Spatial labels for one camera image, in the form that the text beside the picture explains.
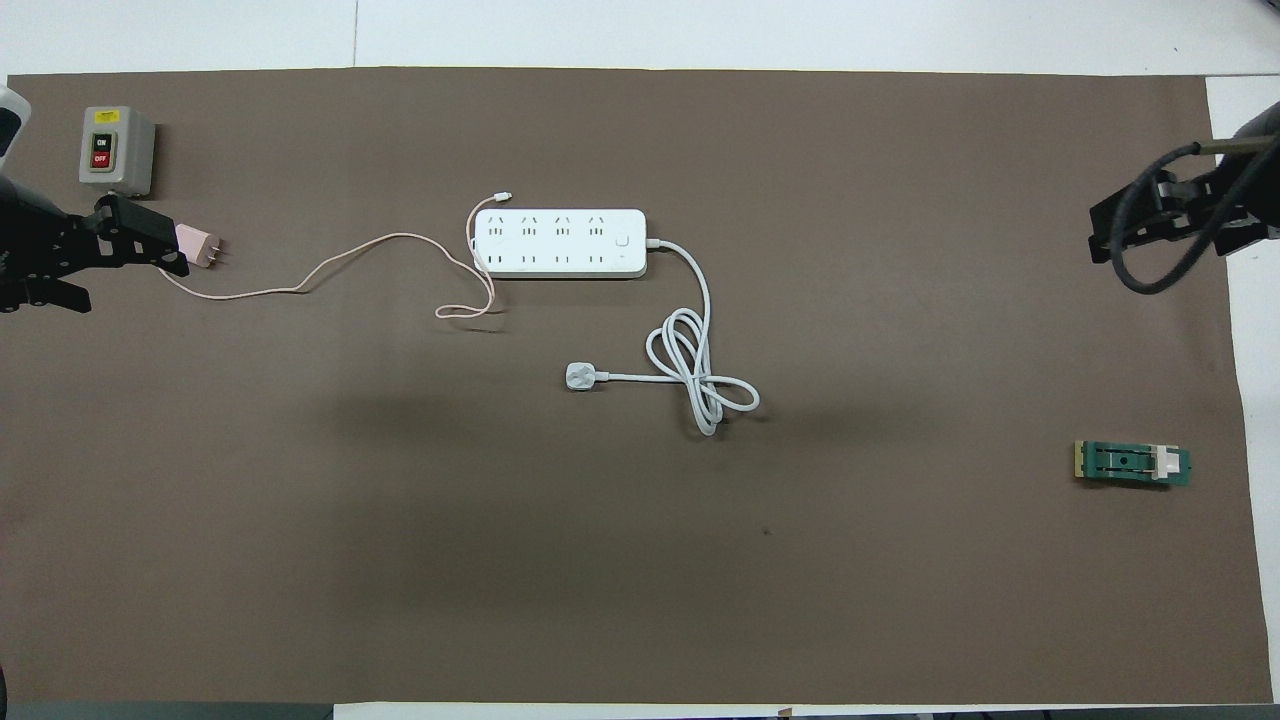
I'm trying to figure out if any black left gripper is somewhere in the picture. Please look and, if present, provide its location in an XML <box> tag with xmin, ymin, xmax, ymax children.
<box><xmin>0</xmin><ymin>175</ymin><xmax>192</xmax><ymax>316</ymax></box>

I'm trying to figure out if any pink charger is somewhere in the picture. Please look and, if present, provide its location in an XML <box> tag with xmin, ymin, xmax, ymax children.
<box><xmin>174</xmin><ymin>223</ymin><xmax>225</xmax><ymax>271</ymax></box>

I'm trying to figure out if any green knife switch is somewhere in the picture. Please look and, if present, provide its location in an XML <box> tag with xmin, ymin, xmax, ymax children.
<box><xmin>1073</xmin><ymin>439</ymin><xmax>1194</xmax><ymax>490</ymax></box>

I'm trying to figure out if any white power strip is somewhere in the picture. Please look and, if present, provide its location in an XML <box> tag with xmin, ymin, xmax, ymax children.
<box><xmin>472</xmin><ymin>207</ymin><xmax>649</xmax><ymax>281</ymax></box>

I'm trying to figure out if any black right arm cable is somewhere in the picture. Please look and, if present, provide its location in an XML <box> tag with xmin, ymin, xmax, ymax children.
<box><xmin>1109</xmin><ymin>138</ymin><xmax>1280</xmax><ymax>297</ymax></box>

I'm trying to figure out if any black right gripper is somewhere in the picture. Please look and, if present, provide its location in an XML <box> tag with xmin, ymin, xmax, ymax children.
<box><xmin>1087</xmin><ymin>148</ymin><xmax>1280</xmax><ymax>266</ymax></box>

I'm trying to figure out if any pink charging cable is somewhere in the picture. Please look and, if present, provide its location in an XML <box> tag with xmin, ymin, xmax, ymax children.
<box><xmin>157</xmin><ymin>189</ymin><xmax>515</xmax><ymax>322</ymax></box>

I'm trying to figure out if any grey on-off switch box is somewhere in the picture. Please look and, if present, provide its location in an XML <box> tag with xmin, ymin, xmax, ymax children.
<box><xmin>78</xmin><ymin>105</ymin><xmax>159</xmax><ymax>199</ymax></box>

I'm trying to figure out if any brown table mat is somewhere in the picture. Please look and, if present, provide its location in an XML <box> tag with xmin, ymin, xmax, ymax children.
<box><xmin>0</xmin><ymin>65</ymin><xmax>1267</xmax><ymax>707</ymax></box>

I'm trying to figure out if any white power cord with plug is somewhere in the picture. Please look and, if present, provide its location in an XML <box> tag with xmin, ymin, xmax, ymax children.
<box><xmin>564</xmin><ymin>237</ymin><xmax>762</xmax><ymax>439</ymax></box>

